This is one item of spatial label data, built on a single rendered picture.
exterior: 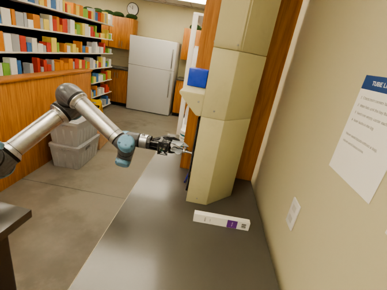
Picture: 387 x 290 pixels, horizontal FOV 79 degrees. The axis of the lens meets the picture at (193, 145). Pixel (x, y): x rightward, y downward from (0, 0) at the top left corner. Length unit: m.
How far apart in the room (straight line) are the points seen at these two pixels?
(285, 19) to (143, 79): 5.06
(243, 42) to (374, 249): 0.81
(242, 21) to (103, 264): 1.05
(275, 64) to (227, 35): 0.48
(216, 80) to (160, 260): 0.76
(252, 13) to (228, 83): 0.28
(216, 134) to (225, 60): 0.33
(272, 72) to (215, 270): 1.06
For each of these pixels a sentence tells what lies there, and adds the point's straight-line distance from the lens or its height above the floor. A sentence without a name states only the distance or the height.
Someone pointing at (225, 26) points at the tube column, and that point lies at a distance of 1.07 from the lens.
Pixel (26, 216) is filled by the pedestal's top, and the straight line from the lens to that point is 1.26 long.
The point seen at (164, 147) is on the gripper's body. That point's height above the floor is 1.21.
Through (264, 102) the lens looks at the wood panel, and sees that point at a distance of 1.48.
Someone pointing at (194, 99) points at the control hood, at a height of 1.48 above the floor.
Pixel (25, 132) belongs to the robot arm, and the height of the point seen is 1.22.
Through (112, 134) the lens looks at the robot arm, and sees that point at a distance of 1.13.
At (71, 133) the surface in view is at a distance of 3.26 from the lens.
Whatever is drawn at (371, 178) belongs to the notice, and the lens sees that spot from 0.69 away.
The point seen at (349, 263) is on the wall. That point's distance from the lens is 0.74.
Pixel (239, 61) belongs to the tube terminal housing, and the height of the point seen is 1.67.
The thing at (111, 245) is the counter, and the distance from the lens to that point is 1.04.
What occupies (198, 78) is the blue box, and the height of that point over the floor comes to 1.55.
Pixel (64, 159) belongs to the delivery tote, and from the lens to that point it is 3.47.
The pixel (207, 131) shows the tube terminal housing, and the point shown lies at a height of 1.34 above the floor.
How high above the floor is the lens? 1.68
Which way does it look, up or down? 21 degrees down
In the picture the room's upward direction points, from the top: 10 degrees clockwise
